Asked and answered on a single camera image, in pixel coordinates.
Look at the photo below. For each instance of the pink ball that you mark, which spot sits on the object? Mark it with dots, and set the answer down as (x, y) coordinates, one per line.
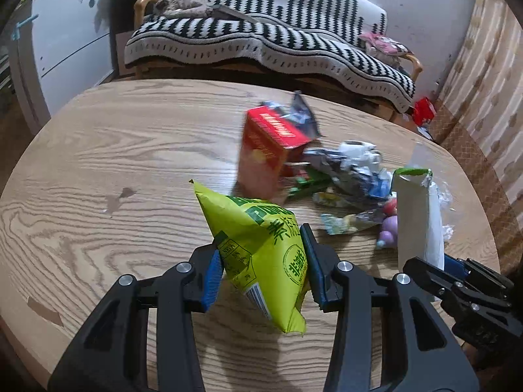
(391, 207)

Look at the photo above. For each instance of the white foil-lined package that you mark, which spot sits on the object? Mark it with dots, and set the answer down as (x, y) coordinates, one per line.
(416, 220)

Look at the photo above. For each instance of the blue-white wrapper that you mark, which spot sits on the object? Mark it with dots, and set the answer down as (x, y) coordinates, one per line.
(376, 186)

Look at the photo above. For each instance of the yellow-white candy wrapper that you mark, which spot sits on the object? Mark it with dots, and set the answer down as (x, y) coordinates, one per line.
(331, 199)

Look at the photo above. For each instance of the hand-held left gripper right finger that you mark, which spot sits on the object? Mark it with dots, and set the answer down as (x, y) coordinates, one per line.
(316, 269)

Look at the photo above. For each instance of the crumpled white bag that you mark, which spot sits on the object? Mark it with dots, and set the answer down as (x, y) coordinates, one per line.
(359, 153)

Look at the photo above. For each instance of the white cabinet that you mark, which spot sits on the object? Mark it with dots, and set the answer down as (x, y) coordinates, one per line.
(69, 41)

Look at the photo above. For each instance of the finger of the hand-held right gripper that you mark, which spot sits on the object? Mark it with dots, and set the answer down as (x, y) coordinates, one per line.
(474, 314)
(486, 279)

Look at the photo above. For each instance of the grey book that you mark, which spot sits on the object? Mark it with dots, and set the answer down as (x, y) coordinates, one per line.
(233, 13)

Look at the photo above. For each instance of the cardboard box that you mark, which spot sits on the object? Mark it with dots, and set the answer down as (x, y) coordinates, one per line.
(124, 53)

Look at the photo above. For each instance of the pink plush cushion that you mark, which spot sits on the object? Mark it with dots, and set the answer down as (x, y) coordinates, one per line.
(384, 45)

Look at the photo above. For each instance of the pale green candy wrapper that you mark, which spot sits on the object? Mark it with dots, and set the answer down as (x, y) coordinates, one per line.
(343, 222)

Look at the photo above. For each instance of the yellow-green snack bag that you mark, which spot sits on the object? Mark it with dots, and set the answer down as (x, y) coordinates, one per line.
(253, 245)

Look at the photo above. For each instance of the wooden sofa frame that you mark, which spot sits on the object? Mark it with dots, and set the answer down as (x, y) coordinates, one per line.
(141, 8)

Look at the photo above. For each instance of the dark foil wrapper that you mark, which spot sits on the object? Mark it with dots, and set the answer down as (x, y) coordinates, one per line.
(304, 114)

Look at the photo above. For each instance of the beige cloth on sofa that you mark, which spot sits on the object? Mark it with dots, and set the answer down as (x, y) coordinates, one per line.
(179, 4)

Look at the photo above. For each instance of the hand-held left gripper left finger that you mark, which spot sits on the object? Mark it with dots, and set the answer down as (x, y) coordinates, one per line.
(210, 281)

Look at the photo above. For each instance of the red carton box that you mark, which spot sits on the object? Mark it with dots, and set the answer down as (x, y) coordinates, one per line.
(261, 159)

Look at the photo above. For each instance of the crumpled silver foil wrapper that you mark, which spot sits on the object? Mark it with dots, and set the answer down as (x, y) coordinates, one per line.
(322, 159)

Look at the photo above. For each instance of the beige patterned curtain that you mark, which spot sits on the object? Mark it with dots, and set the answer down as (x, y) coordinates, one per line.
(490, 90)

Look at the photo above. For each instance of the red bag on floor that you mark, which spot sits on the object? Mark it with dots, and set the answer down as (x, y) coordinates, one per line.
(424, 110)

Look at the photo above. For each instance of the sofa with black-white blanket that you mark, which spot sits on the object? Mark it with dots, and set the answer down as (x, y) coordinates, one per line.
(245, 32)

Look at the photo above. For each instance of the purple toy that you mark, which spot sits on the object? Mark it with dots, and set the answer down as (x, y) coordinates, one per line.
(388, 226)

